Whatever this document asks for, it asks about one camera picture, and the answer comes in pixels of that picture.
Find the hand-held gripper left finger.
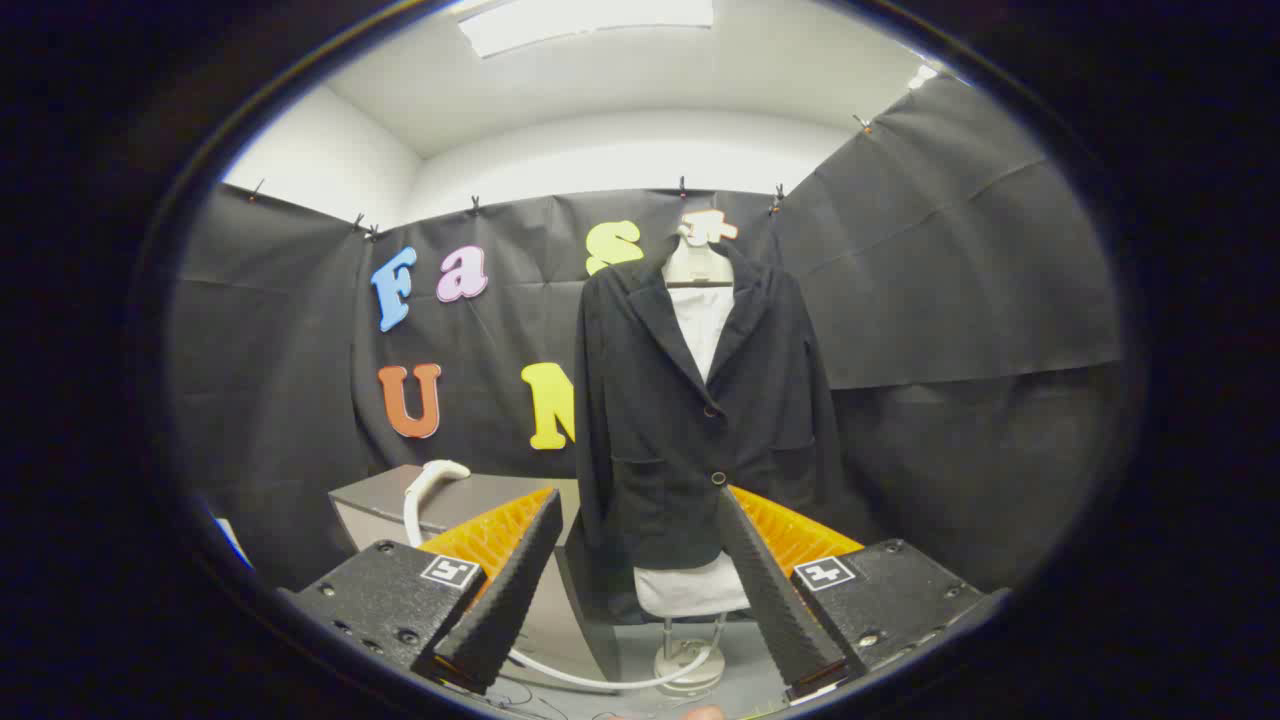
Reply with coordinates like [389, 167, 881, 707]
[280, 487, 564, 696]

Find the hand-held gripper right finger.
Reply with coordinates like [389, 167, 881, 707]
[715, 485, 1009, 704]

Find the white steamer hose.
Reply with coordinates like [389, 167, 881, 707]
[505, 640, 723, 693]

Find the black jacket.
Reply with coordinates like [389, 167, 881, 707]
[573, 240, 843, 573]

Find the grey cabinet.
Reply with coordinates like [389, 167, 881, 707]
[329, 463, 621, 683]

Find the white dress form mannequin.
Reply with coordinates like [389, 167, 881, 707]
[633, 222, 751, 698]

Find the black backdrop cloth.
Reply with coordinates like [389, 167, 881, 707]
[170, 75, 1126, 591]

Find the large ceiling light panel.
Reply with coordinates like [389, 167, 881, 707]
[458, 0, 717, 59]

